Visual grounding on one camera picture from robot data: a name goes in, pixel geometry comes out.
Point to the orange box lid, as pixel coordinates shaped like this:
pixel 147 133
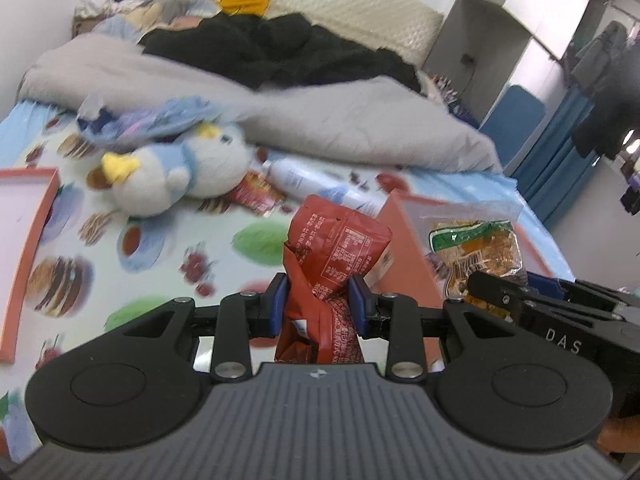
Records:
pixel 15 240

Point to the blue plastic bag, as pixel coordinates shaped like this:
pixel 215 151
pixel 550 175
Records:
pixel 150 120

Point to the penguin plush toy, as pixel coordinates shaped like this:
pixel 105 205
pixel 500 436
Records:
pixel 200 170

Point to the patterned cloth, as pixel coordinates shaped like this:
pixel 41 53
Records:
pixel 450 95

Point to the grey blanket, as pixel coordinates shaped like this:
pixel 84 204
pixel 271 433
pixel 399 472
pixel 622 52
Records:
pixel 350 125

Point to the cream quilted headboard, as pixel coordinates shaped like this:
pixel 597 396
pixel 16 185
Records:
pixel 350 10

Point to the small red snack packet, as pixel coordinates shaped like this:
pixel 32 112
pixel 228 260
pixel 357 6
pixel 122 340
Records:
pixel 255 192

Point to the orange cardboard box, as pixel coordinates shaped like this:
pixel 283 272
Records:
pixel 405 240

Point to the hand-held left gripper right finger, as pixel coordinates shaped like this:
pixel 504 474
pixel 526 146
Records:
pixel 359 307

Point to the white cabinet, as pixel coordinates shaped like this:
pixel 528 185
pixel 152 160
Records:
pixel 490 45

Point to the black fleece garment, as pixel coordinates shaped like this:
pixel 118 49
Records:
pixel 275 50

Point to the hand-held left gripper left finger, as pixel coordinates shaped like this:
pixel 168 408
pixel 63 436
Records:
pixel 279 305

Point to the blue curtain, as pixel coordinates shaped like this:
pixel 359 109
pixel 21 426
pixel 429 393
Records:
pixel 565 170

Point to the green label snack packet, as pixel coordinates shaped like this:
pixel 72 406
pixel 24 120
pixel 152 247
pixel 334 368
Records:
pixel 475 245

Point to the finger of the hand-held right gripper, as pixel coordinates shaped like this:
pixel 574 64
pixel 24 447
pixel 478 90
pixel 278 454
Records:
pixel 500 295
pixel 585 292

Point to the person's right hand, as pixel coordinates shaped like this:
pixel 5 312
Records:
pixel 620 435

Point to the crinkled red snack packet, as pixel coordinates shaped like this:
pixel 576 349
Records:
pixel 330 240

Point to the hanging dark clothes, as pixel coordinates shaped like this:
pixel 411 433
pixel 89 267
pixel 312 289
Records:
pixel 610 100

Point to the black wall plug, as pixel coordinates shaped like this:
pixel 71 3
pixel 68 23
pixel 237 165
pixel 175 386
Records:
pixel 467 58

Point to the white spray bottle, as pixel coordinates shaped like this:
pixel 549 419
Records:
pixel 310 180

